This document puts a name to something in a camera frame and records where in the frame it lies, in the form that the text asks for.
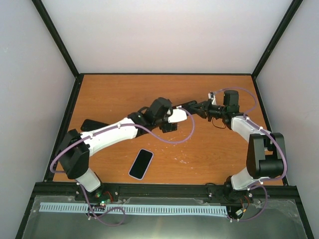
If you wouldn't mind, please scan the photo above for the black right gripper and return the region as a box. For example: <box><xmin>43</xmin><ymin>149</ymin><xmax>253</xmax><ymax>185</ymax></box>
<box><xmin>190</xmin><ymin>99</ymin><xmax>226</xmax><ymax>122</ymax></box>

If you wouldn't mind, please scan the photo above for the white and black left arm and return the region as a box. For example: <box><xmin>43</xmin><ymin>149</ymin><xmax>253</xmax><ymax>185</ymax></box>
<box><xmin>54</xmin><ymin>97</ymin><xmax>188</xmax><ymax>201</ymax></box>

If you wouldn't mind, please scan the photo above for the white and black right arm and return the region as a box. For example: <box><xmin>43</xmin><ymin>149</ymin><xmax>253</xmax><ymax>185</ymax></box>
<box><xmin>182</xmin><ymin>89</ymin><xmax>288</xmax><ymax>202</ymax></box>

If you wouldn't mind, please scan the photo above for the phone with lilac case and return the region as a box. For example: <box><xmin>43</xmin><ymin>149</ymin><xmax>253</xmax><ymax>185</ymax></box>
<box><xmin>129</xmin><ymin>149</ymin><xmax>154</xmax><ymax>180</ymax></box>

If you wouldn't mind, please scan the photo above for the black phone case on table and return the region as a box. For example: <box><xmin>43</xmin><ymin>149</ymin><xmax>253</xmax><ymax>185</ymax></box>
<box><xmin>80</xmin><ymin>119</ymin><xmax>108</xmax><ymax>131</ymax></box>

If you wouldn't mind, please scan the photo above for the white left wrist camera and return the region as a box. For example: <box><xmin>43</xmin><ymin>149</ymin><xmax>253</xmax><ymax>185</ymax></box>
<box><xmin>167</xmin><ymin>106</ymin><xmax>187</xmax><ymax>123</ymax></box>

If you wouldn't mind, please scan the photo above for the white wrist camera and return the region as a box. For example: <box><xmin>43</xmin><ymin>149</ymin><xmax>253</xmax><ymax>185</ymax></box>
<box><xmin>167</xmin><ymin>106</ymin><xmax>187</xmax><ymax>123</ymax></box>
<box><xmin>208</xmin><ymin>92</ymin><xmax>217</xmax><ymax>105</ymax></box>

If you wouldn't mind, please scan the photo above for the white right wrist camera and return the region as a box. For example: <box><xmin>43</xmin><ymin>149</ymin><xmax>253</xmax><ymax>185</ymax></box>
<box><xmin>208</xmin><ymin>92</ymin><xmax>217</xmax><ymax>105</ymax></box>

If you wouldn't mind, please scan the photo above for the black frame rail base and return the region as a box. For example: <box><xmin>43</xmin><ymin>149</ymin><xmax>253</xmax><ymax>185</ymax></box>
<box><xmin>32</xmin><ymin>181</ymin><xmax>300</xmax><ymax>207</ymax></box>

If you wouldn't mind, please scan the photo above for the black right frame post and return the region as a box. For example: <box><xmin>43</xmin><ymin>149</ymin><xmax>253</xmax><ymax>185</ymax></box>
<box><xmin>251</xmin><ymin>0</ymin><xmax>303</xmax><ymax>81</ymax></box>

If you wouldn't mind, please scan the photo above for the black frame post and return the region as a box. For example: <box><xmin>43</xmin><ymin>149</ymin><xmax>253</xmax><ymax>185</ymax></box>
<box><xmin>251</xmin><ymin>0</ymin><xmax>303</xmax><ymax>81</ymax></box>
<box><xmin>32</xmin><ymin>0</ymin><xmax>80</xmax><ymax>79</ymax></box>

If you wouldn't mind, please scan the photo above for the light blue cable duct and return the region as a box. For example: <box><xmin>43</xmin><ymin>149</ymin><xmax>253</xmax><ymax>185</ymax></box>
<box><xmin>38</xmin><ymin>203</ymin><xmax>227</xmax><ymax>217</ymax></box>

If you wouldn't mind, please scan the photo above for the black left frame post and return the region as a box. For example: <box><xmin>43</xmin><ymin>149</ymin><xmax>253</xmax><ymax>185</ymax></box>
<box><xmin>32</xmin><ymin>0</ymin><xmax>80</xmax><ymax>79</ymax></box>

